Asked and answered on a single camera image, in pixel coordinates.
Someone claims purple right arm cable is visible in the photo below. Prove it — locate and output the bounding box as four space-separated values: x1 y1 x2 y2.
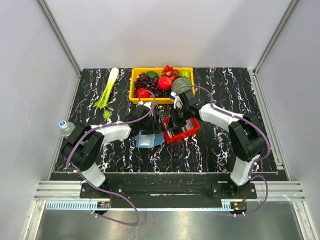
171 84 272 218

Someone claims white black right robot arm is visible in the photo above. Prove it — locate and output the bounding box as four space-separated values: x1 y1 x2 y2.
163 90 270 198

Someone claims blue leather card holder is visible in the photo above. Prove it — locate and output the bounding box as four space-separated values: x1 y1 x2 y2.
134 132 164 149

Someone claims red pomegranate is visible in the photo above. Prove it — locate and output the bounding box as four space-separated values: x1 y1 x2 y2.
157 76 172 91

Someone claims green white celery stalk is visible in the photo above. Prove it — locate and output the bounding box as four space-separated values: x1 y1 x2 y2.
93 67 119 120

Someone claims dark blueberry cluster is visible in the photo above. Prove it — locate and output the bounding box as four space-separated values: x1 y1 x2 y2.
154 90 171 98

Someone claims red tomato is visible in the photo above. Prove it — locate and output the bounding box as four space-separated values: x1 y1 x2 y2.
135 87 151 98

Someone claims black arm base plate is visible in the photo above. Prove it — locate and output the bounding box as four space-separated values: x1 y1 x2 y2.
79 181 258 200

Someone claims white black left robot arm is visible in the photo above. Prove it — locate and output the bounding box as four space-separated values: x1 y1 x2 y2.
61 102 155 198

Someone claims dark purple grape bunch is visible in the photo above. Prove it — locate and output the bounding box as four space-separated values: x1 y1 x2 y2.
133 72 160 97

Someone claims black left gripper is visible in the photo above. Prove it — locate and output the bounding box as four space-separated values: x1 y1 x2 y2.
140 113 166 135

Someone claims clear plastic water bottle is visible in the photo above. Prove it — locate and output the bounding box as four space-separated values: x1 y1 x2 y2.
59 120 75 138

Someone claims red lychee cluster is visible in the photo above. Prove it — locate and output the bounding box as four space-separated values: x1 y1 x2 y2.
161 65 179 77

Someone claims red plastic card tray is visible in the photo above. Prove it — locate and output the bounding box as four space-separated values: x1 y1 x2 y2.
163 118 201 144

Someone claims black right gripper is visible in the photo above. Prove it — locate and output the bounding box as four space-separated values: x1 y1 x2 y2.
165 106 190 132

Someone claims yellow plastic fruit bin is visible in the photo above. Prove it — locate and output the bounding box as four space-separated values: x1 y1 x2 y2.
128 67 195 104

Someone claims dark green avocado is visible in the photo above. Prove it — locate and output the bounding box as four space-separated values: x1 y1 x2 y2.
145 71 159 79

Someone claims green netted melon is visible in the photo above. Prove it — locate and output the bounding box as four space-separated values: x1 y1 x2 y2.
171 77 192 95

